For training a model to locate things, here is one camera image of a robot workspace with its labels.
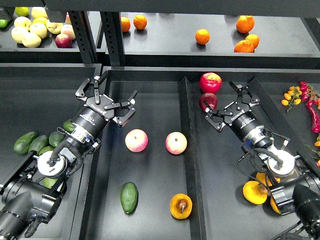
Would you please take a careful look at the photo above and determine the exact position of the dark green avocado top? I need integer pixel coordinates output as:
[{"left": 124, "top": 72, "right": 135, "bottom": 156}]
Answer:
[{"left": 62, "top": 119, "right": 75, "bottom": 133}]

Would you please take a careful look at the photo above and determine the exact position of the pink apple right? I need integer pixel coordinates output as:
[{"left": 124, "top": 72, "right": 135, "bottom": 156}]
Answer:
[{"left": 165, "top": 131, "right": 188, "bottom": 155}]

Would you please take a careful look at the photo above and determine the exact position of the black tray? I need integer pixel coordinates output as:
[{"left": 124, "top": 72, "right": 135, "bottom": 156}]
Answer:
[
  {"left": 70, "top": 65, "right": 320, "bottom": 240},
  {"left": 0, "top": 63, "right": 102, "bottom": 240}
]

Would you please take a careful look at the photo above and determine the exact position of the orange upper left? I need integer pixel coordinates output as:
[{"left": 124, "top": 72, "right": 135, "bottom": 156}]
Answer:
[{"left": 133, "top": 14, "right": 148, "bottom": 30}]

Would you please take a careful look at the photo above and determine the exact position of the large orange upper right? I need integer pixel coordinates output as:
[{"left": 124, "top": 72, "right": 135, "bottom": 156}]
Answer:
[{"left": 235, "top": 15, "right": 255, "bottom": 34}]

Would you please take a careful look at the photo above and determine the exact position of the black centre tray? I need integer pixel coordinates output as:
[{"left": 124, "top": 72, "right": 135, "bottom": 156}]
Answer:
[{"left": 70, "top": 65, "right": 320, "bottom": 240}]

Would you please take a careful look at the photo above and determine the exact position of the black shelf post right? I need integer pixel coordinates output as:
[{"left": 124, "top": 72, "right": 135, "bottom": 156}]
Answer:
[{"left": 100, "top": 11, "right": 126, "bottom": 67}]

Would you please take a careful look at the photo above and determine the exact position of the dark red apple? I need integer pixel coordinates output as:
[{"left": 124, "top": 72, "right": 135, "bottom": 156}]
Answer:
[{"left": 198, "top": 92, "right": 218, "bottom": 112}]

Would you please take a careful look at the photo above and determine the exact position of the yellow lemon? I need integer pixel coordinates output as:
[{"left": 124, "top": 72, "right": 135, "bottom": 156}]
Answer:
[{"left": 32, "top": 17, "right": 48, "bottom": 25}]

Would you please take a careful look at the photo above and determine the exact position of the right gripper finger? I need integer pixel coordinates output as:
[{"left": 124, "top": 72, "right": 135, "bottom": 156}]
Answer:
[
  {"left": 203, "top": 100, "right": 234, "bottom": 132},
  {"left": 229, "top": 81, "right": 260, "bottom": 111}
]

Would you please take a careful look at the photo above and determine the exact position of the pale peach apple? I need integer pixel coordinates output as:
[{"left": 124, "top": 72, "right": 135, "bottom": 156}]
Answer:
[{"left": 60, "top": 24, "right": 76, "bottom": 41}]

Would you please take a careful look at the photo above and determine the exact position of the pink apple left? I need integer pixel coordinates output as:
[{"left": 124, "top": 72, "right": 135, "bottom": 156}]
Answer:
[{"left": 125, "top": 129, "right": 149, "bottom": 153}]

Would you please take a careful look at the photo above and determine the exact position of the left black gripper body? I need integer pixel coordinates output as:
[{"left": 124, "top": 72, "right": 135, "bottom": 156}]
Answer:
[{"left": 71, "top": 94, "right": 115, "bottom": 134}]

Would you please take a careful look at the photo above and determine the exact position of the dark green avocado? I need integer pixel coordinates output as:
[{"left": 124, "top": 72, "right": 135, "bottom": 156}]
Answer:
[
  {"left": 28, "top": 135, "right": 49, "bottom": 155},
  {"left": 62, "top": 119, "right": 75, "bottom": 133},
  {"left": 48, "top": 131, "right": 65, "bottom": 148},
  {"left": 13, "top": 131, "right": 38, "bottom": 154}
]

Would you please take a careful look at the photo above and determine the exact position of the pale yellow apple top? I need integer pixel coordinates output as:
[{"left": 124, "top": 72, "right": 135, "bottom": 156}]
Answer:
[{"left": 31, "top": 7, "right": 48, "bottom": 19}]

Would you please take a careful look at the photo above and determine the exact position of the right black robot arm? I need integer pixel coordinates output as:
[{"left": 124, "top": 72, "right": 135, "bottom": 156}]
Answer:
[{"left": 199, "top": 82, "right": 320, "bottom": 240}]

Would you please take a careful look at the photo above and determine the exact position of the pale yellow apple with stem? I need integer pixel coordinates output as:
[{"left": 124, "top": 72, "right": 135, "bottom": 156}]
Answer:
[{"left": 46, "top": 19, "right": 63, "bottom": 35}]

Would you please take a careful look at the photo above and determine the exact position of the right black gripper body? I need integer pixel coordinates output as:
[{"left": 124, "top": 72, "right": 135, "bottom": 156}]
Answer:
[{"left": 224, "top": 102, "right": 262, "bottom": 143}]

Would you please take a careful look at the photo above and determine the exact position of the orange partly behind post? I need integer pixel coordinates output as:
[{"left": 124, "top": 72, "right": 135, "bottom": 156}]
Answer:
[{"left": 120, "top": 16, "right": 131, "bottom": 33}]

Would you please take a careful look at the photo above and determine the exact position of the red apple on shelf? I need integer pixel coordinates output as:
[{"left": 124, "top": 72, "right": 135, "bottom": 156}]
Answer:
[{"left": 55, "top": 33, "right": 73, "bottom": 49}]

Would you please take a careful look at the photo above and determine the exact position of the dark green avocado far left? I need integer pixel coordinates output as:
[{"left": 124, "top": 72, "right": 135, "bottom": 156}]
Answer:
[{"left": 13, "top": 131, "right": 38, "bottom": 154}]

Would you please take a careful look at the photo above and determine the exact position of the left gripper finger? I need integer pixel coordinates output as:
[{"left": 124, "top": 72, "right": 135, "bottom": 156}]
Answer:
[
  {"left": 75, "top": 71, "right": 109, "bottom": 101},
  {"left": 104, "top": 90, "right": 138, "bottom": 128}
]

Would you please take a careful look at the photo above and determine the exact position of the orange cherry tomato bunch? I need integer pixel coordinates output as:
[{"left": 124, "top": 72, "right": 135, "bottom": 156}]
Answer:
[{"left": 281, "top": 86, "right": 302, "bottom": 113}]

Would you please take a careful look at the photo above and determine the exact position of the red chili pepper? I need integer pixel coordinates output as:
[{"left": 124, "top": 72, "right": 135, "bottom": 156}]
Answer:
[{"left": 305, "top": 100, "right": 320, "bottom": 134}]

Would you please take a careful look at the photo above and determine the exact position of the orange middle shelf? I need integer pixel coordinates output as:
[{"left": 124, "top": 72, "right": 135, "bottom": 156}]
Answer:
[{"left": 195, "top": 29, "right": 210, "bottom": 45}]

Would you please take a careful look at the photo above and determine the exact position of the pale yellow apple front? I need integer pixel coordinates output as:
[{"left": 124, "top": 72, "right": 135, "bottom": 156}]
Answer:
[{"left": 21, "top": 32, "right": 42, "bottom": 48}]

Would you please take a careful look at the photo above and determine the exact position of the orange front right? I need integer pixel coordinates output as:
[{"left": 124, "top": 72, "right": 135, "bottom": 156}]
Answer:
[{"left": 233, "top": 40, "right": 255, "bottom": 53}]

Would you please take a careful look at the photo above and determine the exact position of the light green avocado bottom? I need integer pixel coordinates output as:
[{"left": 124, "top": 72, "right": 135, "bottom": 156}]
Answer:
[{"left": 42, "top": 177, "right": 66, "bottom": 193}]

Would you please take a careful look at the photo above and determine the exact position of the pink apple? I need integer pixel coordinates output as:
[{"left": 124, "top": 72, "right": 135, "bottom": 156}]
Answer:
[
  {"left": 165, "top": 131, "right": 188, "bottom": 155},
  {"left": 125, "top": 129, "right": 149, "bottom": 153}
]

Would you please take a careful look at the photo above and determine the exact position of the black shelf post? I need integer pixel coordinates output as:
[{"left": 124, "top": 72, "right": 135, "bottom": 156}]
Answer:
[
  {"left": 68, "top": 10, "right": 98, "bottom": 64},
  {"left": 100, "top": 11, "right": 126, "bottom": 67}
]

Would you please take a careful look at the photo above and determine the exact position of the black left tray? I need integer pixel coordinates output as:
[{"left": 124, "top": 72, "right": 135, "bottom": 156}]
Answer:
[{"left": 0, "top": 63, "right": 102, "bottom": 240}]

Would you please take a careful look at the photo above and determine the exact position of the black shelf post left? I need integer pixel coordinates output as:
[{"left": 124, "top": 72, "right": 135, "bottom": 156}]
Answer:
[{"left": 68, "top": 10, "right": 98, "bottom": 64}]

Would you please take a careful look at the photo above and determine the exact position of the pale yellow apple centre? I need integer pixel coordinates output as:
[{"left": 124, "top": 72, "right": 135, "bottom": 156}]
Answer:
[{"left": 29, "top": 22, "right": 48, "bottom": 39}]

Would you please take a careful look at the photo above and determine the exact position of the orange right small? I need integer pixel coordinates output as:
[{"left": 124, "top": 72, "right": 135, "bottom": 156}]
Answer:
[{"left": 245, "top": 34, "right": 260, "bottom": 49}]

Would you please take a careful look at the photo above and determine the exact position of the bright red apple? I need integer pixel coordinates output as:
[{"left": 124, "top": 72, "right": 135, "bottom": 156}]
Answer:
[{"left": 199, "top": 72, "right": 222, "bottom": 94}]

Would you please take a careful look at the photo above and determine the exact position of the red cherry tomato bunch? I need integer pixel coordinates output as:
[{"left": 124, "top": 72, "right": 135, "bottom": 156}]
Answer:
[{"left": 299, "top": 81, "right": 320, "bottom": 106}]

